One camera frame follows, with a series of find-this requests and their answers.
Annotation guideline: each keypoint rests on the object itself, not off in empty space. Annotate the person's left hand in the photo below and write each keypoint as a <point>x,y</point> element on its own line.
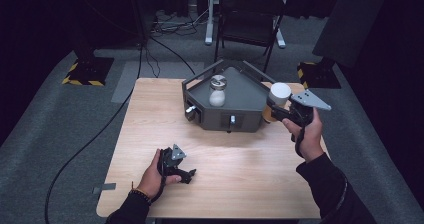
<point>151,180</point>

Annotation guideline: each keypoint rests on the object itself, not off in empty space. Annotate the grey corner shelf rack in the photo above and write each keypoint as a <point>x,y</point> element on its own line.
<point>240,99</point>

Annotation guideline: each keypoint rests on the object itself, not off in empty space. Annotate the black folding chair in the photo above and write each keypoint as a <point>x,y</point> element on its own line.
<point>250,20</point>

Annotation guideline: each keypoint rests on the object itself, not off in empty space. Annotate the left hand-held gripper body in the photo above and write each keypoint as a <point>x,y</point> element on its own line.
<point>176,154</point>

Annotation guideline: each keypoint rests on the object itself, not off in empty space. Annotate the grey tape strip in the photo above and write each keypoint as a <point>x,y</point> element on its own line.
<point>105,187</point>

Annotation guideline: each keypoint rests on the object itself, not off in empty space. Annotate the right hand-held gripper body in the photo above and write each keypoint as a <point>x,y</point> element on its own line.
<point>305,104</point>

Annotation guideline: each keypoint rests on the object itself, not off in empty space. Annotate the amber jar with white lid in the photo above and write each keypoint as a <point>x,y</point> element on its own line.
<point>279,94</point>

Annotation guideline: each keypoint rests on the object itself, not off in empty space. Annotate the black yellow-striped stand base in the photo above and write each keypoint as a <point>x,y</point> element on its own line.
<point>88,71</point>
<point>318,75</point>

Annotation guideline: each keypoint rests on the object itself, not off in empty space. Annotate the person's right hand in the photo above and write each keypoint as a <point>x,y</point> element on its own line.
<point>310,137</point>

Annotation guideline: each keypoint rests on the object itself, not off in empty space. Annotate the dark grey panel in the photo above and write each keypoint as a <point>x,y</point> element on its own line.
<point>350,24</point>

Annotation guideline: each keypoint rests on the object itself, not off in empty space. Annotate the dark stand pole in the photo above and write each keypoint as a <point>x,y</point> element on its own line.
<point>141,14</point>

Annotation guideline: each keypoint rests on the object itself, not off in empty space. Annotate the glass jar with silver lid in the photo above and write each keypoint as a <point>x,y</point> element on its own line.
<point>217,92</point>

